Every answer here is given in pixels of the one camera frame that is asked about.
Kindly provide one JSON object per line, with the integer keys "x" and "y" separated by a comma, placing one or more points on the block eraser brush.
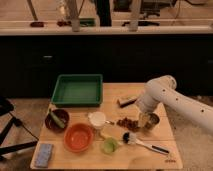
{"x": 125, "y": 101}

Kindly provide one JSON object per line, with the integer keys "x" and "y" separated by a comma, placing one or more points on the dark red grape bunch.
{"x": 131, "y": 125}

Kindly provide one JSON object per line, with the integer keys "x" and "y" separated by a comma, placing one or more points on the metal can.
{"x": 153, "y": 121}

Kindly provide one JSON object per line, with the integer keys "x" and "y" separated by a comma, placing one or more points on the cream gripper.
{"x": 143, "y": 119}

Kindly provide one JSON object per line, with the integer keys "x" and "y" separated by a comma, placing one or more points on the blue sponge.
{"x": 43, "y": 155}

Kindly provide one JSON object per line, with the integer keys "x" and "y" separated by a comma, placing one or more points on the white cup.
{"x": 98, "y": 120}

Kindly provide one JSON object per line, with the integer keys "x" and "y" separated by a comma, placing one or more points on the green cucumber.
{"x": 57, "y": 119}

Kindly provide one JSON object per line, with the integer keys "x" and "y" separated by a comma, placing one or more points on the orange red bowl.
{"x": 78, "y": 137}

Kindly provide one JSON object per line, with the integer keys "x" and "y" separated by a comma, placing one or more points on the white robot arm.
{"x": 163, "y": 90}

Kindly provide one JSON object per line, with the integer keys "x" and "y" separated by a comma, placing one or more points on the green small cup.
{"x": 109, "y": 145}

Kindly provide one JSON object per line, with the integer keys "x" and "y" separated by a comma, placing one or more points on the dark brown bowl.
{"x": 51, "y": 125}

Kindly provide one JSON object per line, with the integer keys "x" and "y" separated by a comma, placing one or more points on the green plastic tray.
{"x": 78, "y": 90}

